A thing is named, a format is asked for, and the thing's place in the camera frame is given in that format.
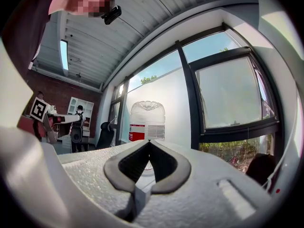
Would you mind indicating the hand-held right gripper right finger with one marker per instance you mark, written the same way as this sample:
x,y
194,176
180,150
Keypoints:
x,y
202,174

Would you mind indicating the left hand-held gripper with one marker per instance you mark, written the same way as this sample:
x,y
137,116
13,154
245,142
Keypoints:
x,y
38,109

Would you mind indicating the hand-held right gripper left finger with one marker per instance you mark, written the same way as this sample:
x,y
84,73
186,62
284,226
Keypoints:
x,y
95,174

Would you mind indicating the white display cabinet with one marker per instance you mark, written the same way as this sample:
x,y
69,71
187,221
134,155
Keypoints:
x,y
88,110

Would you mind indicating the clear large water bottle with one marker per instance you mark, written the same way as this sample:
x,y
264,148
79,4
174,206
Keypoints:
x,y
147,120

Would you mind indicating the open frosted window sash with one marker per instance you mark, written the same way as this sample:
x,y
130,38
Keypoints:
x,y
228,91

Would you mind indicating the black office chair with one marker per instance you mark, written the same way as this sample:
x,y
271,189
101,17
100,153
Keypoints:
x,y
105,136

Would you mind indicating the red furniture piece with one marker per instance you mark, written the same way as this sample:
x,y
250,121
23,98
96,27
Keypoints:
x,y
27,126

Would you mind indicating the dark round object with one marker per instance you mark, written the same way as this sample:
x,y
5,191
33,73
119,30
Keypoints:
x,y
261,167

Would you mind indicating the long ceiling light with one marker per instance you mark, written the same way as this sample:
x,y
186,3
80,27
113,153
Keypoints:
x,y
64,54

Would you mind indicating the person's dark shirt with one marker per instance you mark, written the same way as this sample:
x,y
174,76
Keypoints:
x,y
26,27

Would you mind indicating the black head-worn camera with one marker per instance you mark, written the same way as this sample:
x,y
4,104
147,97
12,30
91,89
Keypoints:
x,y
112,14

